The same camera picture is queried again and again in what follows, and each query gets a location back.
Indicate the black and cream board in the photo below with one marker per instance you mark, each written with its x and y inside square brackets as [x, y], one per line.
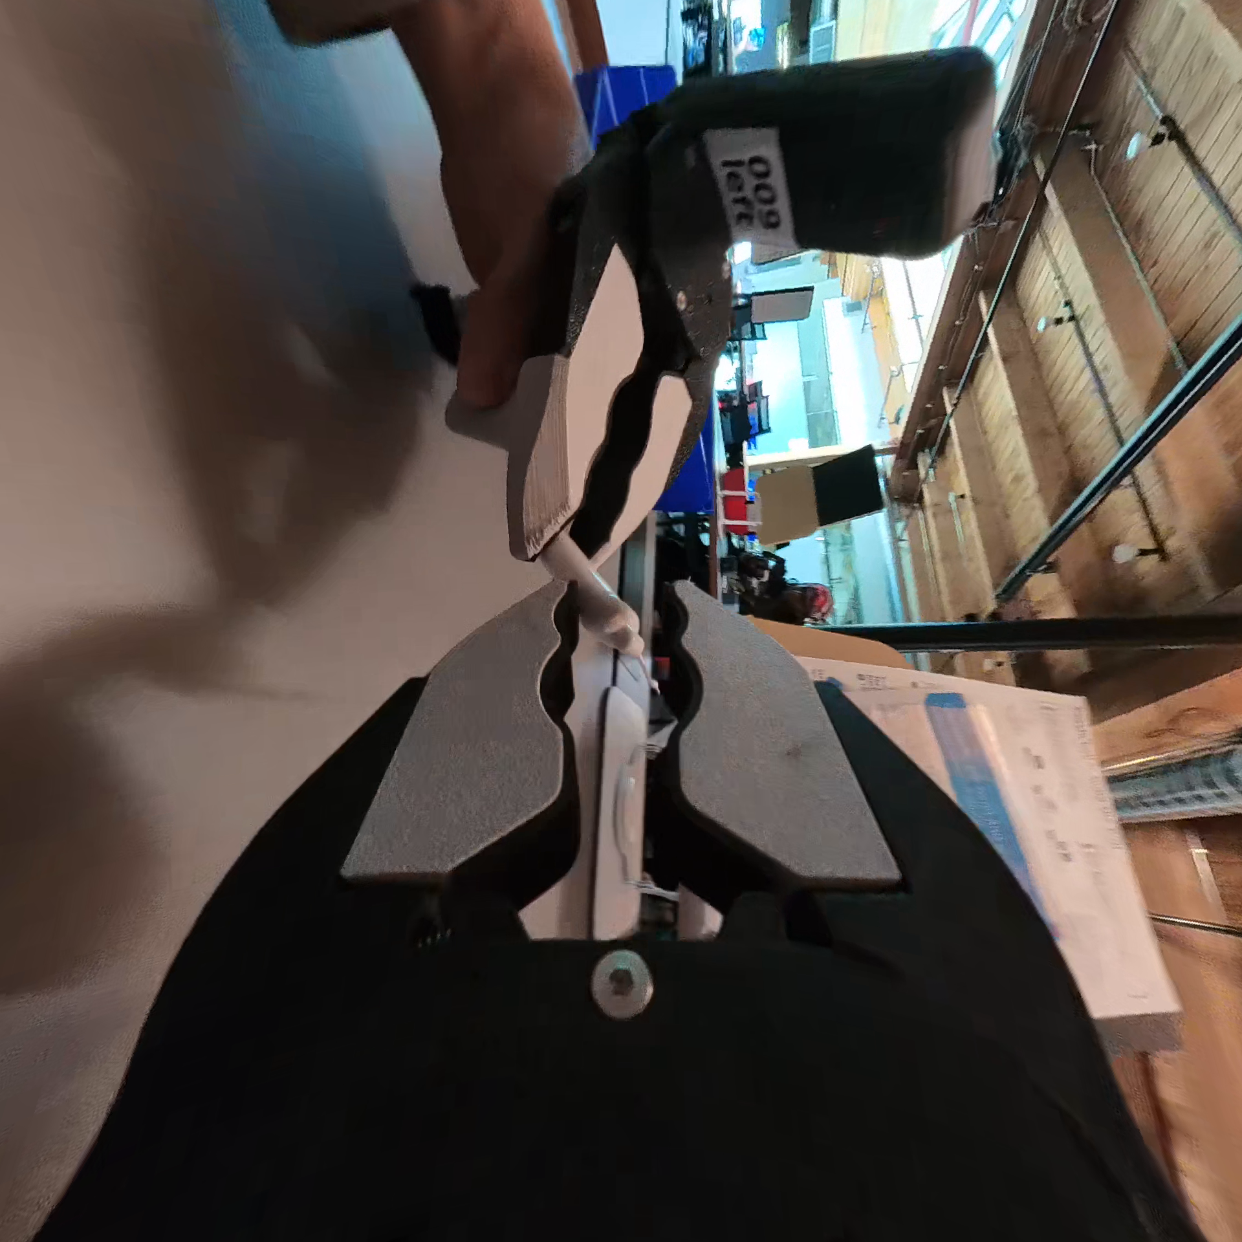
[814, 500]

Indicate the black metal pole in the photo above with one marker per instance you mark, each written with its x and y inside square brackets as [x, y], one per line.
[1018, 633]

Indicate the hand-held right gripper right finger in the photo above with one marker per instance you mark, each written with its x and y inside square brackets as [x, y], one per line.
[776, 766]

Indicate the person's left hand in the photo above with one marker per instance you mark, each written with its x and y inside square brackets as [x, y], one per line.
[514, 145]

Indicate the blue plastic bin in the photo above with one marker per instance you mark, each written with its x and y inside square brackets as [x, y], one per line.
[621, 96]

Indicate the wooden document stand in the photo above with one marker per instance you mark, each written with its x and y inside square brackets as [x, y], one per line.
[621, 776]

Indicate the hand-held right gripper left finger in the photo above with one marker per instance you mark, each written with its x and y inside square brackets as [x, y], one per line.
[465, 757]

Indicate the red plastic bin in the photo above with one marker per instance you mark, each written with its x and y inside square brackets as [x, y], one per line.
[735, 494]

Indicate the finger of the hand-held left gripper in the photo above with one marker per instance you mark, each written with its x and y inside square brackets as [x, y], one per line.
[553, 446]
[659, 436]

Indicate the printed instruction sheet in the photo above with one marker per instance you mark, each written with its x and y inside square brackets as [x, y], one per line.
[970, 825]

